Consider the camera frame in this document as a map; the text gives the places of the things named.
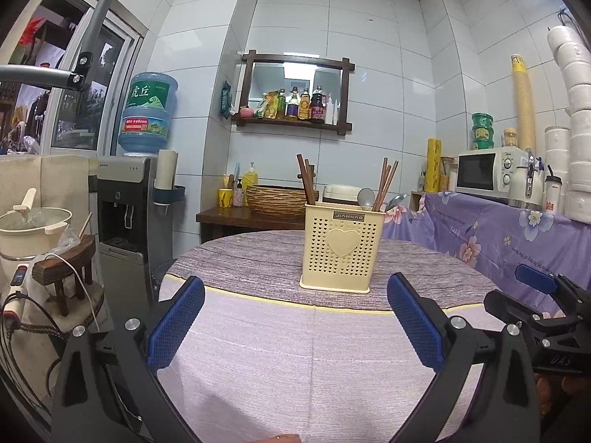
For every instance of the red hanging decoration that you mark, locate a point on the red hanging decoration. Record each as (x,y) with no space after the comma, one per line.
(32,30)

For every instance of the metal spoon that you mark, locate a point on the metal spoon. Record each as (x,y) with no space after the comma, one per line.
(397,202)
(366,197)

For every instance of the dark wooden stool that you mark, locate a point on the dark wooden stool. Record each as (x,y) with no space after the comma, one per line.
(64,263)

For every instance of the yellow seasoning packet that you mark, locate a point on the yellow seasoning packet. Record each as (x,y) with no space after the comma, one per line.
(265,108)

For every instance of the pink small ornament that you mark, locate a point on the pink small ornament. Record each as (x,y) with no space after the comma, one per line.
(245,111)

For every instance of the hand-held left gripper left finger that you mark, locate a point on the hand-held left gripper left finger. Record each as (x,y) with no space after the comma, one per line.
(178,323)

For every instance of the white device red display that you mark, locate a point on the white device red display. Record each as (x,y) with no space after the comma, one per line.
(16,286)

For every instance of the dark soy sauce bottle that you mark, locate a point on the dark soy sauce bottle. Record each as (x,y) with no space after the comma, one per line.
(317,107)

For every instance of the blue cup holder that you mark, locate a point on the blue cup holder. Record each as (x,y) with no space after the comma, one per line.
(168,196)

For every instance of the white bottle red label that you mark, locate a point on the white bottle red label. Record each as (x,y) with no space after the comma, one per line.
(552,196)

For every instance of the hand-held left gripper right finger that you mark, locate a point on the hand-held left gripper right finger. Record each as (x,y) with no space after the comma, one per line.
(415,323)

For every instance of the white cooking pot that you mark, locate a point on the white cooking pot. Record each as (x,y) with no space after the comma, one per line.
(32,235)

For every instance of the blue water jug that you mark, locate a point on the blue water jug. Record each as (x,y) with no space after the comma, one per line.
(147,115)

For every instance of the white microwave oven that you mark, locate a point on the white microwave oven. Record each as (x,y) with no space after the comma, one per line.
(480,170)

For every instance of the tall stack of yellow cups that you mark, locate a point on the tall stack of yellow cups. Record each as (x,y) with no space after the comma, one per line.
(524,101)

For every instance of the yellow cup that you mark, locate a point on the yellow cup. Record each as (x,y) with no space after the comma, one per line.
(225,198)

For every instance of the purple floral cloth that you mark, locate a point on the purple floral cloth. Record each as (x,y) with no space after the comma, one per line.
(485,235)

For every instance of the grey metal pole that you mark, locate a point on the grey metal pole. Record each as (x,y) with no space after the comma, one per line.
(97,23)

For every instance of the glass jar yellow lid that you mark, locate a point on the glass jar yellow lid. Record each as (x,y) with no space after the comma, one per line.
(510,139)

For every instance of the green label oil bottle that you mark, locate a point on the green label oil bottle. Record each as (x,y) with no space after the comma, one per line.
(281,106)

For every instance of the woven basket sink basin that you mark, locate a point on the woven basket sink basin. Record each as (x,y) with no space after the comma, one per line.
(272,200)

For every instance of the grey framed window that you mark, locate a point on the grey framed window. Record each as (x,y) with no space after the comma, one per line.
(115,69)

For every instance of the yellow soap pump bottle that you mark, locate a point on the yellow soap pump bottle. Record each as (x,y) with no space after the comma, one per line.
(250,177)

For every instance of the stack of white paper rolls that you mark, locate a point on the stack of white paper rolls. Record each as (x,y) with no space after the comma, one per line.
(579,147)

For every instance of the green hanging packet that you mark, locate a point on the green hanging packet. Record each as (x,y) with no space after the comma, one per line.
(226,99)

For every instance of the dark wooden counter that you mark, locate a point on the dark wooden counter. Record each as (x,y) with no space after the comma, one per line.
(231,219)

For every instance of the small wooden box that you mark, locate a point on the small wooden box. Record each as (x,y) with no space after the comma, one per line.
(416,200)

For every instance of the dark wooden mirror shelf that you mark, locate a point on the dark wooden mirror shelf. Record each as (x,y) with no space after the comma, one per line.
(291,125)

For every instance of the stack of white paper cups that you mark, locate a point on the stack of white paper cups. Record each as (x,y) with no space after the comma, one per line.
(167,168)

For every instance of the white thermos jug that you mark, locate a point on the white thermos jug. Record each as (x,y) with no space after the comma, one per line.
(521,189)

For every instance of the cream plastic utensil holder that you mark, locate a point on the cream plastic utensil holder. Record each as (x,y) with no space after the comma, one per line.
(341,263)

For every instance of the clear plastic bag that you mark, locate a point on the clear plastic bag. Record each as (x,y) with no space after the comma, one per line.
(64,240)

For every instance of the person's right hand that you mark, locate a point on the person's right hand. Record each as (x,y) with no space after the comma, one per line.
(549,385)

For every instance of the yellow wrap roll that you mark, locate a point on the yellow wrap roll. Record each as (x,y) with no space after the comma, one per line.
(433,166)

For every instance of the grey water dispenser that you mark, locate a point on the grey water dispenser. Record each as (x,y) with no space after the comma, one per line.
(124,221)

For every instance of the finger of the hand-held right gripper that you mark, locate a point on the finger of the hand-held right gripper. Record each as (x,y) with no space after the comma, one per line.
(508,304)
(535,277)

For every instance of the white plastic bottle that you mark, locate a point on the white plastic bottle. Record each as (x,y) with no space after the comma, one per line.
(329,113)

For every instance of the white ladle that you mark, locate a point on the white ladle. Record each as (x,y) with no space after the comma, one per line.
(25,200)

